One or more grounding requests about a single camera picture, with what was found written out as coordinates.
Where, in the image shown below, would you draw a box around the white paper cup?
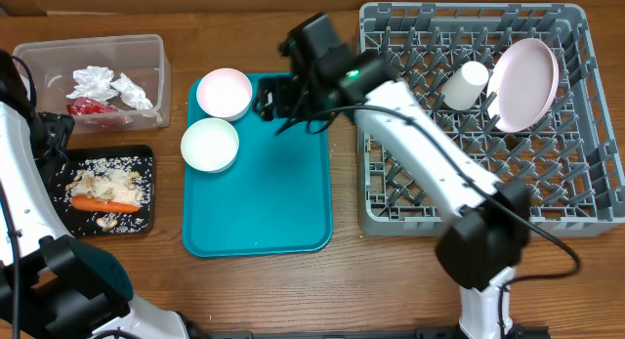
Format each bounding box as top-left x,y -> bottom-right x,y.
441,61 -> 489,110

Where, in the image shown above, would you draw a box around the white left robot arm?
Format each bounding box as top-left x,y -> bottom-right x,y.
1,52 -> 205,338

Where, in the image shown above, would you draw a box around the red snack wrapper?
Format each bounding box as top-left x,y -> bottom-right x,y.
66,97 -> 129,131

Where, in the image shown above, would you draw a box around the white tissue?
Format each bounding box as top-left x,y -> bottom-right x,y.
66,65 -> 119,105
110,72 -> 153,110

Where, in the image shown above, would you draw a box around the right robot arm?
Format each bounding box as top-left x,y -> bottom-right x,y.
251,13 -> 549,338

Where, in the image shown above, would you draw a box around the white bowl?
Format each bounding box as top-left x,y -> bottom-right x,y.
181,118 -> 239,173

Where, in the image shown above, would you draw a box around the pink bowl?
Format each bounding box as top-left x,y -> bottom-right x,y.
196,68 -> 253,121

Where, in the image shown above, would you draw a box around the clear plastic bin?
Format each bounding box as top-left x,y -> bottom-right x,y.
14,34 -> 171,134

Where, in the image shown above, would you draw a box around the orange carrot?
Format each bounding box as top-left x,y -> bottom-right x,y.
71,195 -> 140,214

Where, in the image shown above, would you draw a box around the white plate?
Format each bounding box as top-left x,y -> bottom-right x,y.
487,38 -> 560,133

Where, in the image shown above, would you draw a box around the grey dishwasher rack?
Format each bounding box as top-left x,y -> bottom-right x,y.
359,2 -> 624,236

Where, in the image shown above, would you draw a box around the black tray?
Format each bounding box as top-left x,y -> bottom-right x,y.
48,144 -> 156,239

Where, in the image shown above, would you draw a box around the peanut shells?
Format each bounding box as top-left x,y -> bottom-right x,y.
65,169 -> 145,231

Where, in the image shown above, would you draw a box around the pile of white rice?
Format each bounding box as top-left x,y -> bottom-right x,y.
51,155 -> 153,235

